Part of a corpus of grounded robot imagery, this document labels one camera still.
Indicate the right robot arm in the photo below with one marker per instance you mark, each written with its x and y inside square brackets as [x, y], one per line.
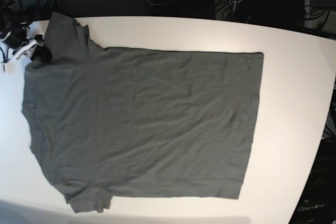
[11, 19]

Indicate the black OpenArm box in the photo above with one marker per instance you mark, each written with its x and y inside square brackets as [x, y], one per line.
[317, 202]

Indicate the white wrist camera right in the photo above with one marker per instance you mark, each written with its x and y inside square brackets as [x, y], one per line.
[8, 67]

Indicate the grey T-shirt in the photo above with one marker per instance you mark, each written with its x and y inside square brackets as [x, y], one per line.
[133, 122]

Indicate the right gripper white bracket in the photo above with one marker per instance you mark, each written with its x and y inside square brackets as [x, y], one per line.
[33, 48]

